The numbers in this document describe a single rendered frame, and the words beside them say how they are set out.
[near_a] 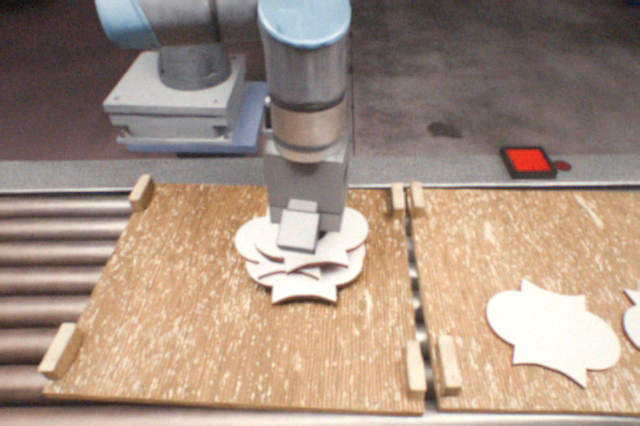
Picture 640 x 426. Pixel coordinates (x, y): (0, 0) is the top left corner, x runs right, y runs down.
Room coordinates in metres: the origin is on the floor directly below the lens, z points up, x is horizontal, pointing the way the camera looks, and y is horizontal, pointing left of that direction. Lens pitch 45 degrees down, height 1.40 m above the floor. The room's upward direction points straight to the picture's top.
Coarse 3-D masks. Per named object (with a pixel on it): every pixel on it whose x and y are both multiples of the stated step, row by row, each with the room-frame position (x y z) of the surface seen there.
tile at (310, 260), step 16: (272, 224) 0.40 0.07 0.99; (352, 224) 0.40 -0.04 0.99; (256, 240) 0.37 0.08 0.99; (272, 240) 0.37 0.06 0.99; (320, 240) 0.38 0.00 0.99; (336, 240) 0.38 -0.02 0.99; (352, 240) 0.38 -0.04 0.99; (272, 256) 0.35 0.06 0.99; (288, 256) 0.35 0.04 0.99; (304, 256) 0.35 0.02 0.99; (320, 256) 0.35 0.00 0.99; (336, 256) 0.35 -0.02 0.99; (288, 272) 0.33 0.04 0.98
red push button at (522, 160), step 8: (512, 152) 0.64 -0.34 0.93; (520, 152) 0.64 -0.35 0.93; (528, 152) 0.64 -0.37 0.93; (536, 152) 0.64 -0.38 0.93; (512, 160) 0.62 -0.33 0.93; (520, 160) 0.62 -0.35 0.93; (528, 160) 0.62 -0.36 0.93; (536, 160) 0.62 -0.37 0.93; (544, 160) 0.62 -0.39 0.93; (520, 168) 0.59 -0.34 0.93; (528, 168) 0.59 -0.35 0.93; (536, 168) 0.59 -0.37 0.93; (544, 168) 0.59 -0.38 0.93
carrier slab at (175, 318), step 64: (192, 192) 0.52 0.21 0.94; (256, 192) 0.52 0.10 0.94; (384, 192) 0.52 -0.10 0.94; (128, 256) 0.39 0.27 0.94; (192, 256) 0.39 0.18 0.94; (384, 256) 0.39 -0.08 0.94; (128, 320) 0.29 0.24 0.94; (192, 320) 0.29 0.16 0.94; (256, 320) 0.29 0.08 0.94; (320, 320) 0.29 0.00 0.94; (384, 320) 0.29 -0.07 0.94; (64, 384) 0.21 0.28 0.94; (128, 384) 0.21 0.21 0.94; (192, 384) 0.21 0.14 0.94; (256, 384) 0.21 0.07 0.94; (320, 384) 0.21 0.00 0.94; (384, 384) 0.21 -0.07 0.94
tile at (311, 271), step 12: (240, 228) 0.41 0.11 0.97; (252, 228) 0.41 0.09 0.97; (240, 240) 0.39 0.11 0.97; (252, 240) 0.39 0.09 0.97; (240, 252) 0.37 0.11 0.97; (252, 252) 0.37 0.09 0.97; (264, 264) 0.35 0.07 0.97; (276, 264) 0.35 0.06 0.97; (324, 264) 0.36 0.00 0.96; (264, 276) 0.34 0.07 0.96; (312, 276) 0.34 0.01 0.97
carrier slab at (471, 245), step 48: (432, 192) 0.52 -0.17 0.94; (480, 192) 0.52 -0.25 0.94; (528, 192) 0.52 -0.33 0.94; (576, 192) 0.52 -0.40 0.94; (432, 240) 0.42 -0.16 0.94; (480, 240) 0.42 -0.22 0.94; (528, 240) 0.42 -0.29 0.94; (576, 240) 0.42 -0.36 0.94; (624, 240) 0.42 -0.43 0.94; (432, 288) 0.34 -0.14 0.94; (480, 288) 0.34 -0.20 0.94; (576, 288) 0.34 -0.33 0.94; (624, 288) 0.34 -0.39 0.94; (432, 336) 0.27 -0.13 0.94; (480, 336) 0.27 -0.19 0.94; (624, 336) 0.27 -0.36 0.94; (480, 384) 0.21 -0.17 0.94; (528, 384) 0.21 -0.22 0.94; (624, 384) 0.21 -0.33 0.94
